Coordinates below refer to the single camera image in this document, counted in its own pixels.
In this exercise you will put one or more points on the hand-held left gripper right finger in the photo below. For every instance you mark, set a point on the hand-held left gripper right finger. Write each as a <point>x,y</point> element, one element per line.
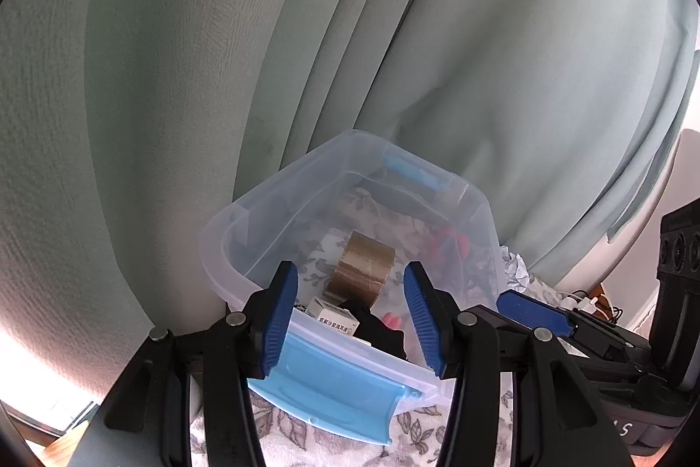
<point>424,322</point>

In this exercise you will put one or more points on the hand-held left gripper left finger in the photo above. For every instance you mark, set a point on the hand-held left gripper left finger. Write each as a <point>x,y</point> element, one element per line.
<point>278,322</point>

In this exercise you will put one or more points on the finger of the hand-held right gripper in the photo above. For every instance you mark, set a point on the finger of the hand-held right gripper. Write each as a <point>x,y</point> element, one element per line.
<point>533,312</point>

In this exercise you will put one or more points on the clear plastic storage box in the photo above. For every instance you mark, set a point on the clear plastic storage box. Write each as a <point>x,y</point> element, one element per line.
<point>328,385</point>

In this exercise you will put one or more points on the small pink item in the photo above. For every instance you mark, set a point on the small pink item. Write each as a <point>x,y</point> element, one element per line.
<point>392,320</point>

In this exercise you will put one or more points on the black cloth item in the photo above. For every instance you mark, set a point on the black cloth item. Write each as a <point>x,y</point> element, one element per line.
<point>383,335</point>

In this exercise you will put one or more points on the crumpled white paper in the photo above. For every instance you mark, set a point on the crumpled white paper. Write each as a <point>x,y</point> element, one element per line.
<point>515,273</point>

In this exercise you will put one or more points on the small white carton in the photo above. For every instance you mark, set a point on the small white carton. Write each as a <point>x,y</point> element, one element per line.
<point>331,315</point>

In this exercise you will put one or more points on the brown packing tape roll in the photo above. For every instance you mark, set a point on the brown packing tape roll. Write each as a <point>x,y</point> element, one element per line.
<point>361,267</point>

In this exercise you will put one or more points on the grey floral tablecloth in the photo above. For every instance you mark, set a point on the grey floral tablecloth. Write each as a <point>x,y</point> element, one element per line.
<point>328,453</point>

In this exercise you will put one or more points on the pale green curtain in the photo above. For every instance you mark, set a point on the pale green curtain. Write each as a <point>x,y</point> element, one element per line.
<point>350,35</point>

